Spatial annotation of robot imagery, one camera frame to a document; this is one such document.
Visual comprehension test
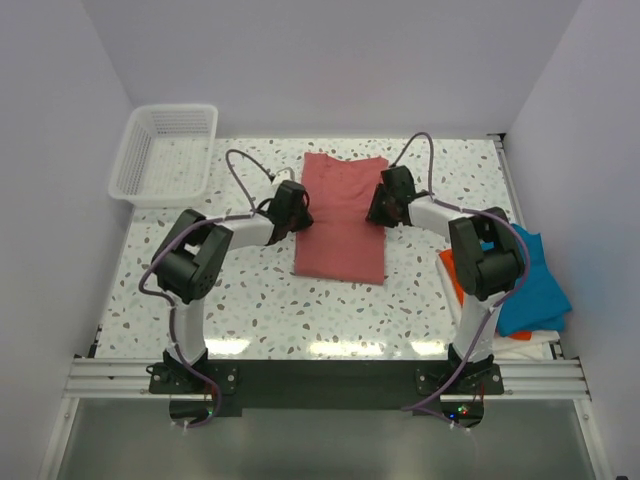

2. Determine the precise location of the salmon pink t shirt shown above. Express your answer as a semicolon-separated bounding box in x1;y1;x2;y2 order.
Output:
294;152;388;285

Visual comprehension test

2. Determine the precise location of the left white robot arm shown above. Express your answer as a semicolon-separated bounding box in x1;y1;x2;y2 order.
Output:
138;180;313;392

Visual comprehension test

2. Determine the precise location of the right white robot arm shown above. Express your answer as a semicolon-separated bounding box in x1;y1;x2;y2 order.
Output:
366;166;528;393

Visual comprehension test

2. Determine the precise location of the orange folded t shirt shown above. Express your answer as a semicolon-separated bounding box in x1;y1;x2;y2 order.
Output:
438;248;531;341

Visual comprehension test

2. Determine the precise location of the white plastic laundry basket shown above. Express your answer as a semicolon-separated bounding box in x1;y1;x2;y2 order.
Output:
108;104;218;209

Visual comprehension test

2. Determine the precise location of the blue folded t shirt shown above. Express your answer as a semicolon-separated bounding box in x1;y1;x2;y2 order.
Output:
496;224;572;336

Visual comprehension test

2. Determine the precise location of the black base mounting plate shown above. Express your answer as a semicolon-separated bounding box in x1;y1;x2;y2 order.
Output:
146;358;505;425

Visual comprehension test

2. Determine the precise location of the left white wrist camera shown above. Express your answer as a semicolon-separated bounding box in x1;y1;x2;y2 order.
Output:
271;168;295;185

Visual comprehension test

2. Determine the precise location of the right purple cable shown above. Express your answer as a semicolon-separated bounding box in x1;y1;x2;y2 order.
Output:
388;131;531;415

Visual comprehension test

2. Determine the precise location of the aluminium frame rail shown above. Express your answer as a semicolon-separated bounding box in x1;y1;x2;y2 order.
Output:
63;358;591;400

